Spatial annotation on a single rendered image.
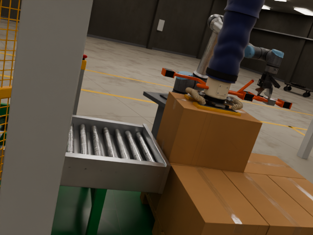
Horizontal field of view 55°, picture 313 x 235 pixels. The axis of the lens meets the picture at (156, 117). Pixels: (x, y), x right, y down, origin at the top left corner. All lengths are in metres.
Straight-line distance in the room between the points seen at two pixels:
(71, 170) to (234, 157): 1.14
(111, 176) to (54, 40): 1.17
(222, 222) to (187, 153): 0.61
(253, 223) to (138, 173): 0.70
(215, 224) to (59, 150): 0.99
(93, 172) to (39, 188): 0.88
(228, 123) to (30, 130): 1.49
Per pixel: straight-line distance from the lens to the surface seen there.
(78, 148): 2.12
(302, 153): 5.31
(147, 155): 2.11
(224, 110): 2.13
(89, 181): 1.85
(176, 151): 2.06
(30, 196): 0.99
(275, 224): 1.88
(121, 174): 1.85
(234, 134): 2.16
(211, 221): 1.64
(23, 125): 0.88
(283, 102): 2.50
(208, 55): 2.88
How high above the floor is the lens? 1.40
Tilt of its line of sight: 17 degrees down
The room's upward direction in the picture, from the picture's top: 15 degrees clockwise
